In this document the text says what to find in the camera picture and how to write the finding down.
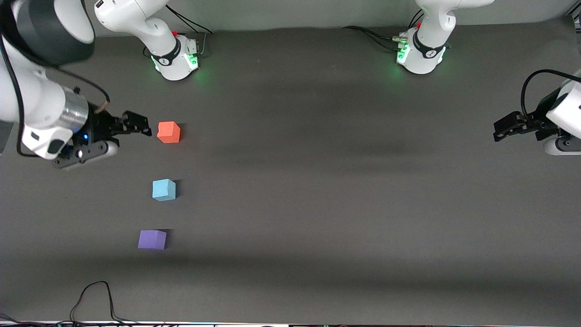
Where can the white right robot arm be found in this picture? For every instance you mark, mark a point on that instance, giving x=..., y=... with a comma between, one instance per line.
x=36, y=100

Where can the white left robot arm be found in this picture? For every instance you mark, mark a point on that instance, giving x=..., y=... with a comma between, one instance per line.
x=429, y=41

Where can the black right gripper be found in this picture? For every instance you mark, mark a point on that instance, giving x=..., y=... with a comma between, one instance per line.
x=100, y=126

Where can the purple foam block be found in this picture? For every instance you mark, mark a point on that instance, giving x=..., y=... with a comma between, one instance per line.
x=152, y=240

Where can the dark grey table mat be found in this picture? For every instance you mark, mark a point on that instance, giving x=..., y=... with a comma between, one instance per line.
x=290, y=227

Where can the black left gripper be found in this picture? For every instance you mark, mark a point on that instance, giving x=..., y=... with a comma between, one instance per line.
x=539, y=119

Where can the orange foam block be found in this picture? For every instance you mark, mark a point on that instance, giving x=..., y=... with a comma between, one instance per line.
x=169, y=132

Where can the light blue foam block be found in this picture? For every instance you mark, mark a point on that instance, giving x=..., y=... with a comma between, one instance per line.
x=164, y=190

